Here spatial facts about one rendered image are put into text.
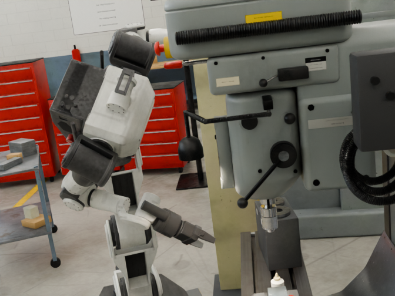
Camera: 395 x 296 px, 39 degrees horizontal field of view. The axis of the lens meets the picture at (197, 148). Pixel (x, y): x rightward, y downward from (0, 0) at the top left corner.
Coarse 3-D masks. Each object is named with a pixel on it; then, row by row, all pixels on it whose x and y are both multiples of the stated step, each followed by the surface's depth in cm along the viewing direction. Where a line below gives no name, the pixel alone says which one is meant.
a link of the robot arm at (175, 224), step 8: (176, 216) 194; (168, 224) 192; (176, 224) 193; (184, 224) 194; (192, 224) 195; (168, 232) 193; (176, 232) 194; (184, 232) 193; (192, 232) 194; (200, 232) 193; (184, 240) 198; (192, 240) 194
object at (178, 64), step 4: (180, 60) 162; (196, 60) 162; (200, 60) 162; (204, 60) 162; (164, 64) 163; (168, 64) 162; (172, 64) 162; (176, 64) 162; (180, 64) 162; (184, 64) 162; (188, 64) 162; (192, 64) 162; (196, 64) 162; (168, 68) 163; (172, 68) 163; (176, 68) 163
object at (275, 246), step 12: (276, 204) 201; (288, 204) 203; (288, 216) 192; (276, 228) 190; (288, 228) 191; (264, 240) 196; (276, 240) 191; (288, 240) 192; (264, 252) 201; (276, 252) 193; (288, 252) 193; (300, 252) 193; (276, 264) 194; (288, 264) 194; (300, 264) 194
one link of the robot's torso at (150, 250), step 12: (108, 228) 218; (108, 240) 219; (156, 240) 225; (120, 252) 224; (132, 252) 222; (144, 252) 227; (156, 252) 225; (120, 264) 223; (132, 264) 230; (144, 264) 232; (132, 276) 235; (144, 276) 236; (120, 288) 237; (132, 288) 232; (144, 288) 234; (156, 288) 239
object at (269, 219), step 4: (276, 208) 162; (264, 212) 161; (268, 212) 160; (272, 212) 160; (276, 212) 162; (264, 216) 161; (268, 216) 161; (272, 216) 161; (276, 216) 162; (264, 220) 162; (268, 220) 161; (272, 220) 161; (276, 220) 162; (264, 224) 162; (268, 224) 161; (272, 224) 161; (276, 224) 162; (264, 228) 163; (268, 228) 162; (272, 228) 162
